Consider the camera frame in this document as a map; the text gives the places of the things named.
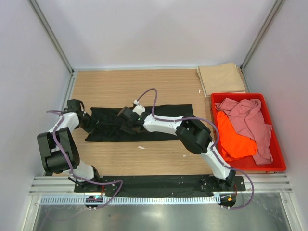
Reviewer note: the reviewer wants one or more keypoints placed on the aluminium frame post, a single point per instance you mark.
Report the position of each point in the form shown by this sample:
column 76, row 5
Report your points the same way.
column 262, row 32
column 47, row 28

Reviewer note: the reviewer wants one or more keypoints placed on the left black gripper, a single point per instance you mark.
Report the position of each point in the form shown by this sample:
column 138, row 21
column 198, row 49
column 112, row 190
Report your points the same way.
column 93, row 124

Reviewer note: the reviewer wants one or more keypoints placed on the right aluminium frame post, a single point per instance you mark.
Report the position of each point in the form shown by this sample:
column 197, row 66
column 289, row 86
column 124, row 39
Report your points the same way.
column 262, row 32

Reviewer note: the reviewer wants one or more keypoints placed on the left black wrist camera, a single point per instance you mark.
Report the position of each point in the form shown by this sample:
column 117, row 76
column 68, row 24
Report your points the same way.
column 74, row 105

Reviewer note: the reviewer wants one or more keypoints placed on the orange t-shirt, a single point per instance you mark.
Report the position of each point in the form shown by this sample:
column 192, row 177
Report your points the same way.
column 234, row 146

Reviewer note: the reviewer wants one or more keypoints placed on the folded beige t-shirt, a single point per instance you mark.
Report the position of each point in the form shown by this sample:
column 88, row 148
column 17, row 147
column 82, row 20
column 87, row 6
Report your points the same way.
column 224, row 78

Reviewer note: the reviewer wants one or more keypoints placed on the left aluminium frame post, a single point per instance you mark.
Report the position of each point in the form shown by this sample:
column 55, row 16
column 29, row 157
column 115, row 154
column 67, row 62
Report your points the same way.
column 47, row 28

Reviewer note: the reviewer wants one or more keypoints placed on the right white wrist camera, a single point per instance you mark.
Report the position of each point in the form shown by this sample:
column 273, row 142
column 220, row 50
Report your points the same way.
column 134, row 110

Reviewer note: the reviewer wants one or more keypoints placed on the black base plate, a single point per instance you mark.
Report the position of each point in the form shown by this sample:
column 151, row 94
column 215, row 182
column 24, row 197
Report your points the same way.
column 177, row 186

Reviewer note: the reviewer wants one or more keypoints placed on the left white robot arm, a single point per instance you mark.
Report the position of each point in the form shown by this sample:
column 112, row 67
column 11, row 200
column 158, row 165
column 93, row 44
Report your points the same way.
column 59, row 153

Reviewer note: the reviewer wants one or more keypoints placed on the red plastic bin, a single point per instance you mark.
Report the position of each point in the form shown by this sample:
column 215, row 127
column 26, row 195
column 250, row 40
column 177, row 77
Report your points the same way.
column 248, row 163

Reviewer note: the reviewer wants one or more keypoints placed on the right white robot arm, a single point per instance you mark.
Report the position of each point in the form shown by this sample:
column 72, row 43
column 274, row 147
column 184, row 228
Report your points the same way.
column 193, row 134

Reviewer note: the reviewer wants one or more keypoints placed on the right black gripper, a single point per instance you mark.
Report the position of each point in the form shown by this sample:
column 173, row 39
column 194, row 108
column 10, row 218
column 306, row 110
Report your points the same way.
column 124, row 128

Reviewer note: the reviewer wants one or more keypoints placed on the pink t-shirt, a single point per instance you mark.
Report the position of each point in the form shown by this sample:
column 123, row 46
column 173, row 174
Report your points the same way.
column 247, row 120

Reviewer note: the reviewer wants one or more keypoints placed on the white slotted cable duct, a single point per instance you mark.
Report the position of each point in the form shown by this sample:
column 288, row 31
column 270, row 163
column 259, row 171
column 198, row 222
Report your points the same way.
column 96, row 200

